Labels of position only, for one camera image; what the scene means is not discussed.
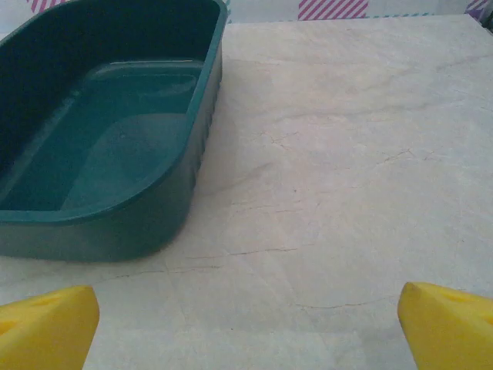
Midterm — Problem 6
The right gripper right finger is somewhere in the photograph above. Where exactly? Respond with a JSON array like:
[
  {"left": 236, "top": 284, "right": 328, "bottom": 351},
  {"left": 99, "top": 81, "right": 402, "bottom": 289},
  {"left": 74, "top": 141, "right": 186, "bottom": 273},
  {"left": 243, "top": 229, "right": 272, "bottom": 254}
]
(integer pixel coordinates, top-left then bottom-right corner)
[{"left": 397, "top": 281, "right": 493, "bottom": 370}]

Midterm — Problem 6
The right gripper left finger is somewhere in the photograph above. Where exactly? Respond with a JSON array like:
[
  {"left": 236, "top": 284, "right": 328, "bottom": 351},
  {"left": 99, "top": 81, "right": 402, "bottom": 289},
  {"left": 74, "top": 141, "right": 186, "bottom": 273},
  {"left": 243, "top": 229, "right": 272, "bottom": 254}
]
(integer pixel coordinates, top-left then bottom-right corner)
[{"left": 0, "top": 284, "right": 101, "bottom": 370}]

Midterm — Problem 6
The teal plastic container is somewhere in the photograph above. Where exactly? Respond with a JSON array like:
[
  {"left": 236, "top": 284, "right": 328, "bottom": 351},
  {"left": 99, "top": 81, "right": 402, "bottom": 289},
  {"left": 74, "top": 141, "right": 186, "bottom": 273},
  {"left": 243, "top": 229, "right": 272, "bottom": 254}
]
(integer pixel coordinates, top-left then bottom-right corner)
[{"left": 0, "top": 0, "right": 228, "bottom": 263}]

